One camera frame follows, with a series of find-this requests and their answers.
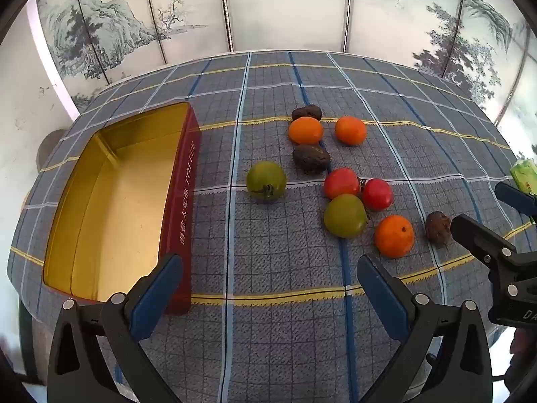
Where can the landscape painted folding screen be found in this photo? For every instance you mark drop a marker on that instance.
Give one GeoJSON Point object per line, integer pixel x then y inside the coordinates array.
{"type": "Point", "coordinates": [285, 8]}

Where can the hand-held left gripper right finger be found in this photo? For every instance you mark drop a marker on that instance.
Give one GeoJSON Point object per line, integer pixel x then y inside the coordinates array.
{"type": "Point", "coordinates": [384, 298]}

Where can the red tomato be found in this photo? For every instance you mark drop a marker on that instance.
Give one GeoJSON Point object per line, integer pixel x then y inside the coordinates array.
{"type": "Point", "coordinates": [377, 194]}
{"type": "Point", "coordinates": [342, 182]}

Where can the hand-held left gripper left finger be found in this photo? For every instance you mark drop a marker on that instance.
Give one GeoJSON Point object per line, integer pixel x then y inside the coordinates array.
{"type": "Point", "coordinates": [157, 291]}

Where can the brown round stool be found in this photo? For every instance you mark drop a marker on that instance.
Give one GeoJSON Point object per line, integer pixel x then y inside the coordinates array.
{"type": "Point", "coordinates": [48, 151]}

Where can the green packet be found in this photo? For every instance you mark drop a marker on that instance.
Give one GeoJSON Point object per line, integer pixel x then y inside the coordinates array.
{"type": "Point", "coordinates": [523, 176]}

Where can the dark brown wrinkled fruit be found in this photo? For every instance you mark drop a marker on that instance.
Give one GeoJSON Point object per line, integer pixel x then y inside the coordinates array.
{"type": "Point", "coordinates": [438, 227]}
{"type": "Point", "coordinates": [306, 113]}
{"type": "Point", "coordinates": [310, 158]}

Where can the red and gold tin box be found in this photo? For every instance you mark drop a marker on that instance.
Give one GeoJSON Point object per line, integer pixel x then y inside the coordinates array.
{"type": "Point", "coordinates": [117, 201]}

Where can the grey plaid tablecloth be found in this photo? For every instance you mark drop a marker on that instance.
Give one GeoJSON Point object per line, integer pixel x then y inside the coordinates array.
{"type": "Point", "coordinates": [272, 260]}

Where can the green tomato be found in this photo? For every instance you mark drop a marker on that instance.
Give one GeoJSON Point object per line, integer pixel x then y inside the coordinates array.
{"type": "Point", "coordinates": [345, 215]}
{"type": "Point", "coordinates": [266, 180]}

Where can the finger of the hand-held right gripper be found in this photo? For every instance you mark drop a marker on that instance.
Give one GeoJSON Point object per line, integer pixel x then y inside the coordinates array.
{"type": "Point", "coordinates": [476, 235]}
{"type": "Point", "coordinates": [516, 199]}

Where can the orange mandarin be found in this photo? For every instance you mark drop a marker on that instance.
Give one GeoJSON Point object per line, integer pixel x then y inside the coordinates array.
{"type": "Point", "coordinates": [306, 130]}
{"type": "Point", "coordinates": [394, 236]}
{"type": "Point", "coordinates": [350, 130]}

